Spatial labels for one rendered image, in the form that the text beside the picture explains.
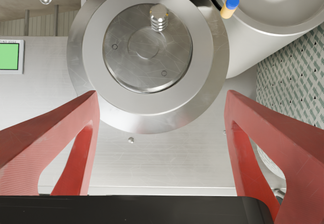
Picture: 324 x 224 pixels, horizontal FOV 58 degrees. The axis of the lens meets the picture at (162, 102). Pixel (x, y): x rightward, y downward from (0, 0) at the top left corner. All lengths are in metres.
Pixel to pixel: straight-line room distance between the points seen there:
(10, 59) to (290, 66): 0.51
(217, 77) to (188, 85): 0.03
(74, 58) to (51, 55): 0.36
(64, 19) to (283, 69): 3.51
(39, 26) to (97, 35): 3.80
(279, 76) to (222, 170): 0.25
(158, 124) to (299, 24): 0.15
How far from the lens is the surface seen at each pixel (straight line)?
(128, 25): 0.25
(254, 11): 0.29
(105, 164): 0.60
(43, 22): 4.03
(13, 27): 4.37
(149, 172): 0.59
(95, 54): 0.26
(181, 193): 0.61
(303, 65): 0.38
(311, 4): 0.31
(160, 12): 0.23
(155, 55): 0.25
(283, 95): 0.42
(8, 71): 0.66
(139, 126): 0.26
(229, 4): 0.21
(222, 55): 0.27
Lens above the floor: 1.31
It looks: 4 degrees down
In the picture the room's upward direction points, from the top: 179 degrees counter-clockwise
